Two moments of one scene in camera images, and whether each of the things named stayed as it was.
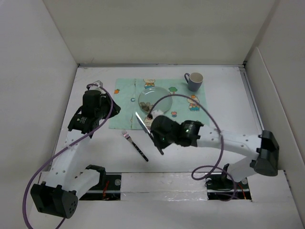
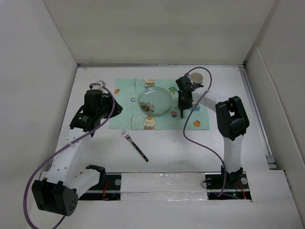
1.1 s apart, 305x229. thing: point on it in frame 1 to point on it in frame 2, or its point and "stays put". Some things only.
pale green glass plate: x=150 y=96 stays put
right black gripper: x=161 y=144 to x=182 y=105
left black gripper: x=106 y=99 stays put
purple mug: x=195 y=81 stays put
